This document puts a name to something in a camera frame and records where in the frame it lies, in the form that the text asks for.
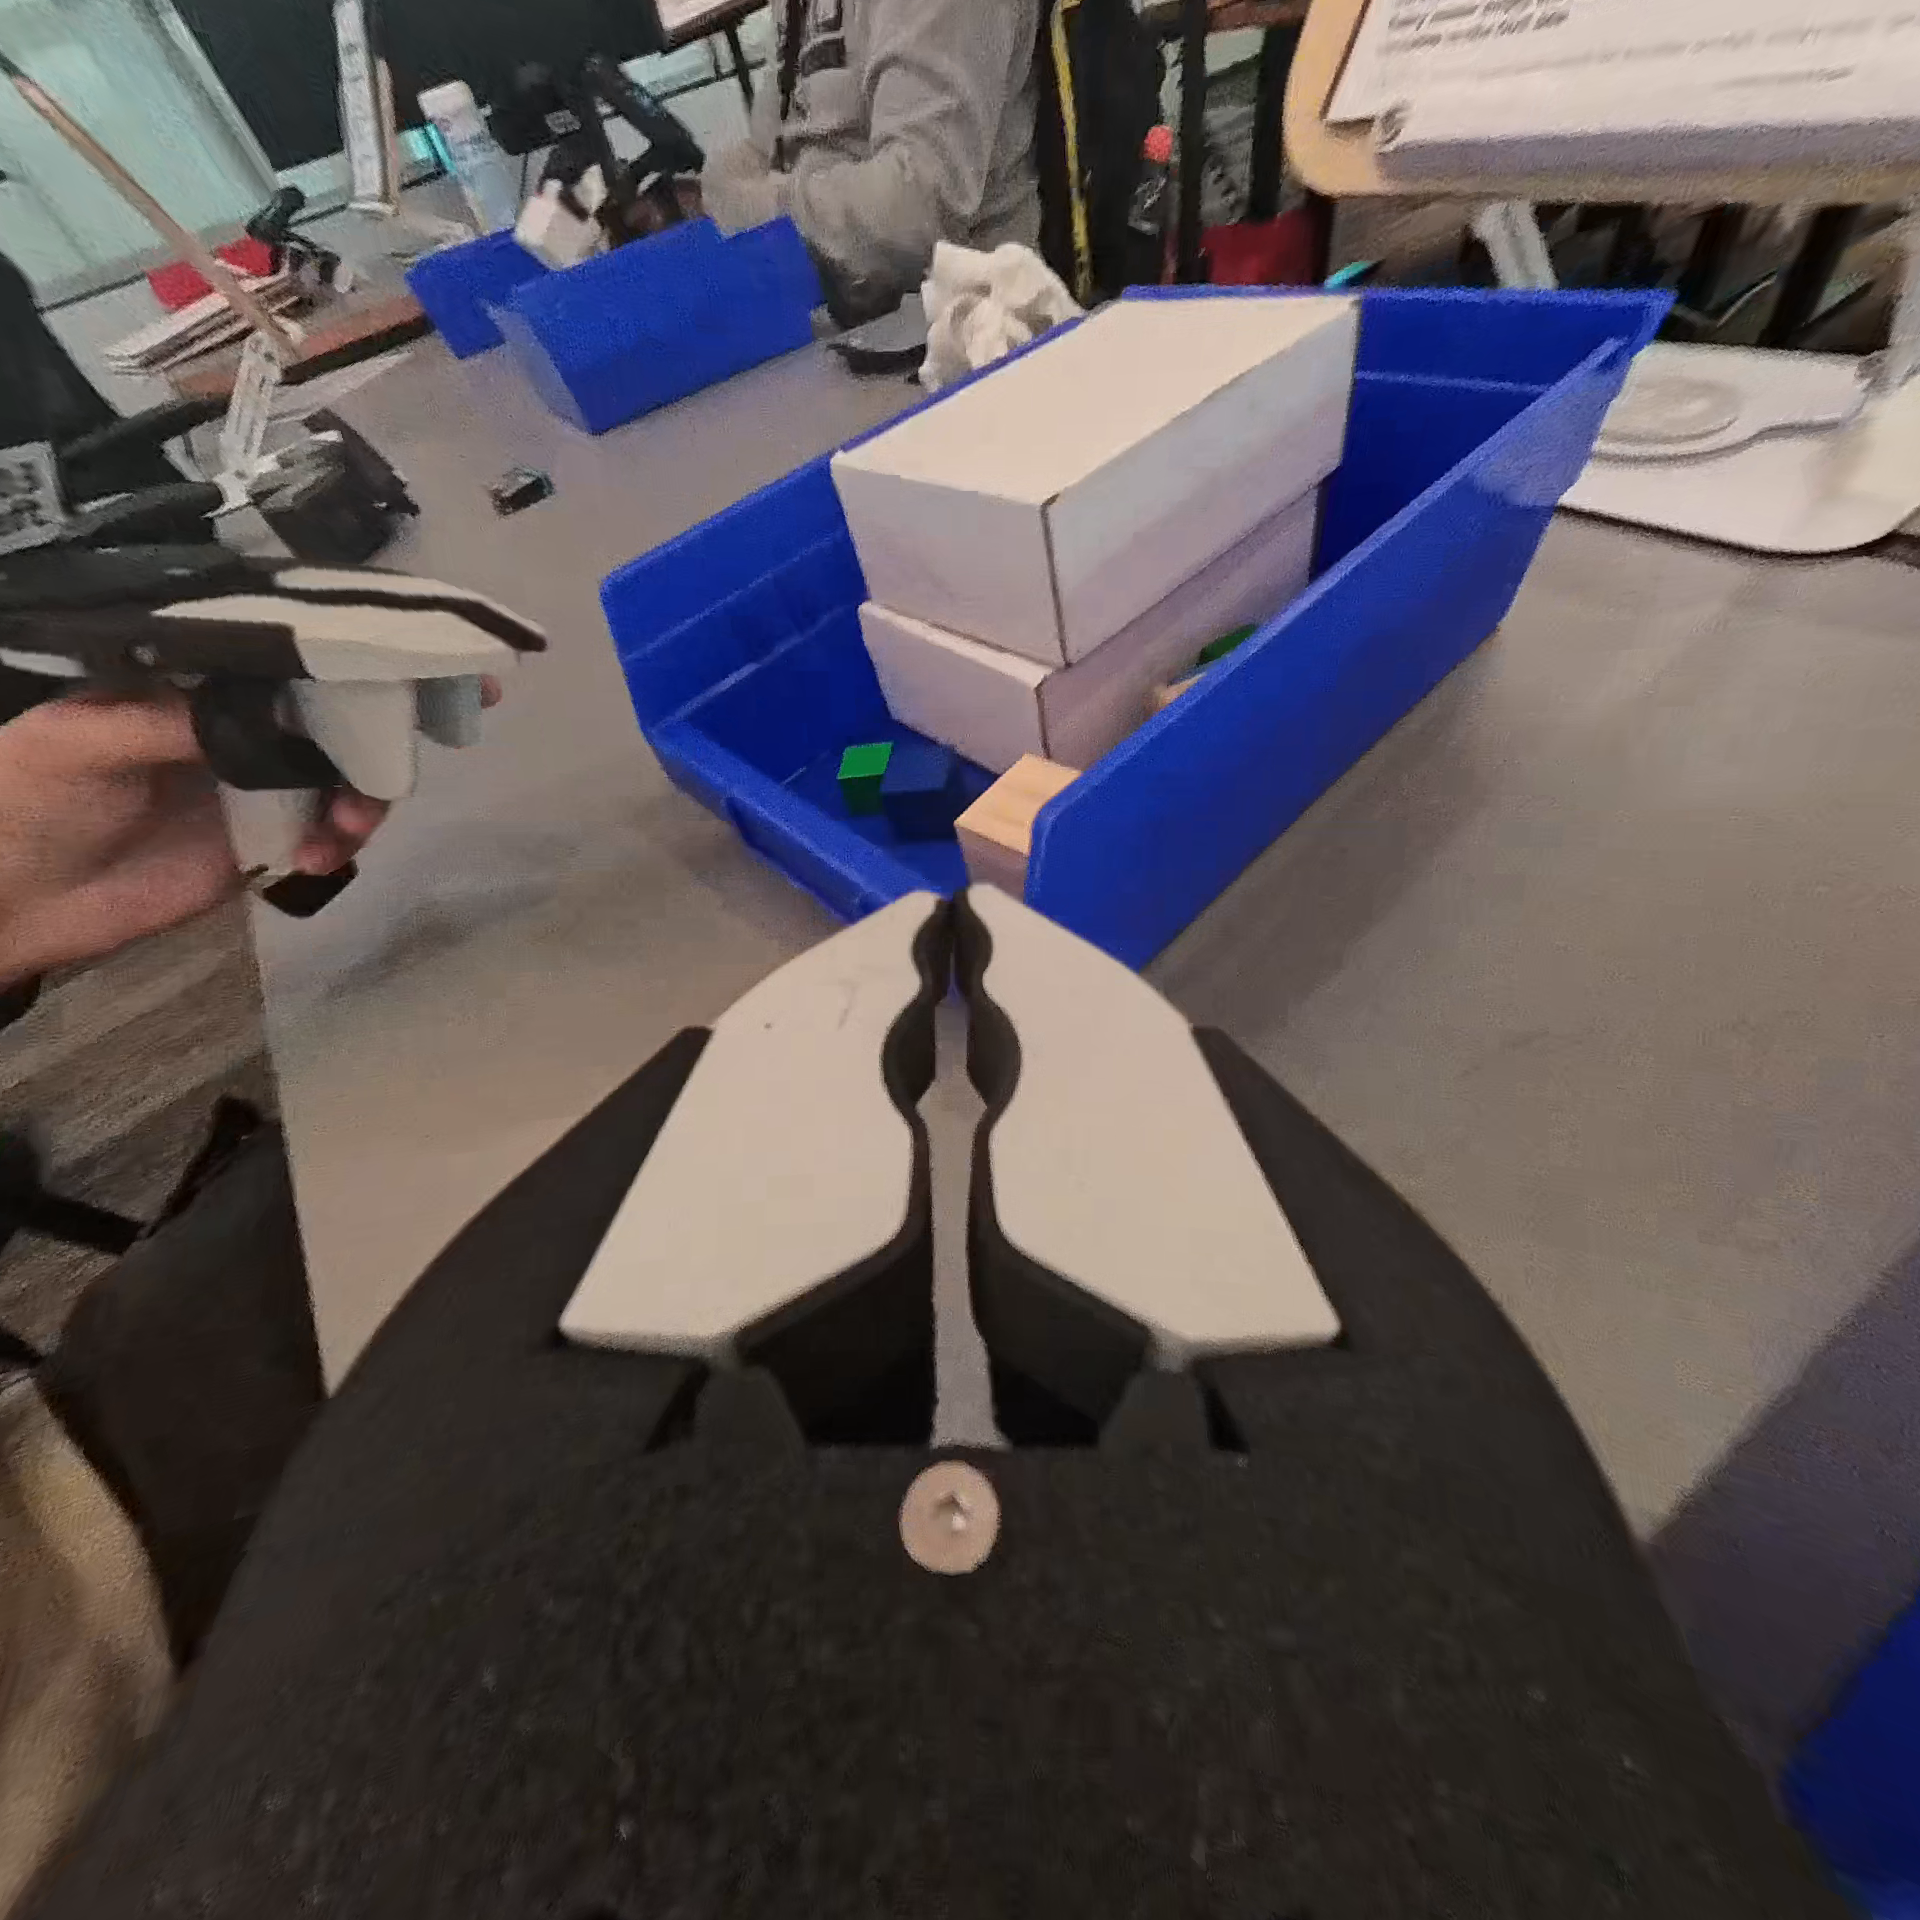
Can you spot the person's left hand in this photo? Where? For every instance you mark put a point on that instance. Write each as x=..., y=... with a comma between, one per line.
x=106, y=825

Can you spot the person's leg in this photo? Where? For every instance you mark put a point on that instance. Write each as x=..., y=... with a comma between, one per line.
x=59, y=1621

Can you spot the blue plastic bin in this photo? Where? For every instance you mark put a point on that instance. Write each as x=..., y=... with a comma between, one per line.
x=1867, y=1800
x=450, y=301
x=1350, y=629
x=662, y=347

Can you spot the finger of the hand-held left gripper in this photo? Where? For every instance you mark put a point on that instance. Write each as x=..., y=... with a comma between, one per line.
x=375, y=589
x=389, y=647

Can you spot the white document stand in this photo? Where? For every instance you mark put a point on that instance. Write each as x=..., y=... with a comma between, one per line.
x=1723, y=465

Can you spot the dark cap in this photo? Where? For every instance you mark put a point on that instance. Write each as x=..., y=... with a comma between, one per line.
x=879, y=339

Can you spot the small black object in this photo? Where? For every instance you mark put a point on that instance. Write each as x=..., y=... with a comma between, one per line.
x=520, y=491

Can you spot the white cloth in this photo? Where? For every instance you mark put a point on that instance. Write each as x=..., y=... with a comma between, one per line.
x=997, y=308

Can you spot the plain wooden cube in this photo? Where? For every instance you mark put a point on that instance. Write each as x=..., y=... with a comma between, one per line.
x=1003, y=825

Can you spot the black device box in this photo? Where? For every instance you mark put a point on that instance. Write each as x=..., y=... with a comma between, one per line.
x=338, y=487

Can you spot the stack of boards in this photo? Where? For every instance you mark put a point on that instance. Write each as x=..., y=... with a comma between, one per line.
x=271, y=339

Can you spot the green cube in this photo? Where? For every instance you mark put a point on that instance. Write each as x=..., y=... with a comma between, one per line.
x=1229, y=646
x=867, y=774

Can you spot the instruction sheet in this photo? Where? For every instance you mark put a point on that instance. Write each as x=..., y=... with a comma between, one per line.
x=1651, y=61

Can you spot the red bag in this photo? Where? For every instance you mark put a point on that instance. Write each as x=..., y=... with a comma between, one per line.
x=1267, y=248

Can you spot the white bottle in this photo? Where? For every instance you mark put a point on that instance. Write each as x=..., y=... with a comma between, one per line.
x=470, y=158

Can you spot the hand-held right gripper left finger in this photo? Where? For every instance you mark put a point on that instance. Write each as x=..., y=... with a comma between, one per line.
x=750, y=1171

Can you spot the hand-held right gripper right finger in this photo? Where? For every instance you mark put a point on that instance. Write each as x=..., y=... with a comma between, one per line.
x=1154, y=1184

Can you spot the wooden stick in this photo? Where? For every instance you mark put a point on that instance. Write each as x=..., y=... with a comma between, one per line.
x=143, y=188

